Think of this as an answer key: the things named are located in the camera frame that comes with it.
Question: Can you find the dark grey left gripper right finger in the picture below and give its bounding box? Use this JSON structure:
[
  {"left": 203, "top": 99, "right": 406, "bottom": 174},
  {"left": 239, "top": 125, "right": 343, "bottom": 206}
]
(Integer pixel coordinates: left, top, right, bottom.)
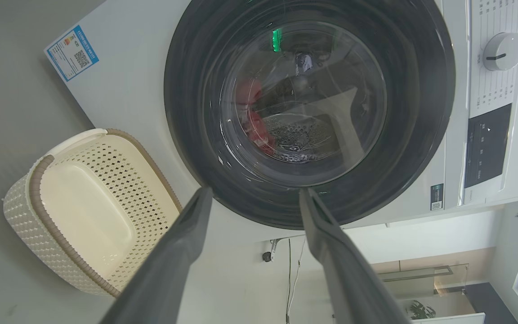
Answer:
[{"left": 299, "top": 188, "right": 412, "bottom": 324}]

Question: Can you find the white control dial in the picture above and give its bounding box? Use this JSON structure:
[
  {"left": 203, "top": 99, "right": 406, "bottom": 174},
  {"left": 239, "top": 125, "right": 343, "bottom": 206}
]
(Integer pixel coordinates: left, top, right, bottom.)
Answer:
[{"left": 482, "top": 32, "right": 518, "bottom": 72}]

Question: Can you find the white front-load washing machine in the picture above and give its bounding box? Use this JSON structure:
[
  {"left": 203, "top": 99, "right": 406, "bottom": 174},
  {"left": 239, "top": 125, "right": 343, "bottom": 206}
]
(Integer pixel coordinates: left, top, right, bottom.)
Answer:
[{"left": 45, "top": 0, "right": 518, "bottom": 231}]

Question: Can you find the thin black wall cable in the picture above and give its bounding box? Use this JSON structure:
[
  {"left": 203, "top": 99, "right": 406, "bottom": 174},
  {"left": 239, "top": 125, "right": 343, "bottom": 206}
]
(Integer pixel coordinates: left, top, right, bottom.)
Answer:
[{"left": 286, "top": 238, "right": 292, "bottom": 324}]

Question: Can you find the metal water tap valve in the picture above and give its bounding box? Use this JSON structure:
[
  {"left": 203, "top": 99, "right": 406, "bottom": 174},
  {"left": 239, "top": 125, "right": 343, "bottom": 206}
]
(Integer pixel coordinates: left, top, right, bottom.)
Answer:
[{"left": 262, "top": 238, "right": 282, "bottom": 263}]

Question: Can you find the red and white garment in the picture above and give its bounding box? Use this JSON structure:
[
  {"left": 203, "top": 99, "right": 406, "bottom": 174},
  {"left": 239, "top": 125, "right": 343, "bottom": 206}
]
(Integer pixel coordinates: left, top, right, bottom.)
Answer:
[{"left": 236, "top": 80, "right": 278, "bottom": 156}]

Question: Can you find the thin white wall cable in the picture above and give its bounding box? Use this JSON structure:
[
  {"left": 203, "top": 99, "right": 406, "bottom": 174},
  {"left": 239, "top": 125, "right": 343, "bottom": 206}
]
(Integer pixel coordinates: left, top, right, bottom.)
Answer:
[{"left": 287, "top": 238, "right": 307, "bottom": 324}]

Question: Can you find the washing machine glass door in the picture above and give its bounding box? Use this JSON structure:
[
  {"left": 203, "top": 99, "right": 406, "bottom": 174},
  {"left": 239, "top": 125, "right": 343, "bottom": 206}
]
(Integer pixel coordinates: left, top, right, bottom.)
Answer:
[{"left": 164, "top": 0, "right": 456, "bottom": 230}]

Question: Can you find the small blue QR sticker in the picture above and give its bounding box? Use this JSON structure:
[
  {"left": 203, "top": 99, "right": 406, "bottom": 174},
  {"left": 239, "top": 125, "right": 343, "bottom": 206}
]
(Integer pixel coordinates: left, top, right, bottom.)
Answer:
[{"left": 430, "top": 183, "right": 444, "bottom": 211}]

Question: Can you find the cream perforated laundry basket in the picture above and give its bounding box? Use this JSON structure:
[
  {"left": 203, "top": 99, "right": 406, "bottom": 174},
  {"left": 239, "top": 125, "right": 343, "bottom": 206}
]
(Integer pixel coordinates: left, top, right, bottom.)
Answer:
[{"left": 3, "top": 128, "right": 183, "bottom": 298}]

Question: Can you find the blue energy label sticker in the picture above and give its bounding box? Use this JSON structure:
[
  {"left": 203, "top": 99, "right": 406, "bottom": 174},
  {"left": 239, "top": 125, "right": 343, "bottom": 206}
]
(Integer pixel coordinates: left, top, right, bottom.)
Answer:
[{"left": 45, "top": 25, "right": 99, "bottom": 82}]

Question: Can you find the stainless steel washing machine drum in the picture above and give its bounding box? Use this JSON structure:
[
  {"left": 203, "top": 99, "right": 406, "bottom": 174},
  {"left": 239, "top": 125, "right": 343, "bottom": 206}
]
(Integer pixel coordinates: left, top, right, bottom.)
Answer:
[{"left": 263, "top": 112, "right": 337, "bottom": 163}]

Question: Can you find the black washing machine display panel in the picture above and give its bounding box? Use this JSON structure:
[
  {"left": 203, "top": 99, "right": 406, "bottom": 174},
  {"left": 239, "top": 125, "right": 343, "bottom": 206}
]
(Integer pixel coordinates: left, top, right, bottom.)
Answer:
[{"left": 464, "top": 103, "right": 512, "bottom": 189}]

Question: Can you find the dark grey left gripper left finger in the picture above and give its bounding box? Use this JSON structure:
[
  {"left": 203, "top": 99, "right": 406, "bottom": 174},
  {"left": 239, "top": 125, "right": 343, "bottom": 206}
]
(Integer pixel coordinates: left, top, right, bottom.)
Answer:
[{"left": 99, "top": 187, "right": 214, "bottom": 324}]

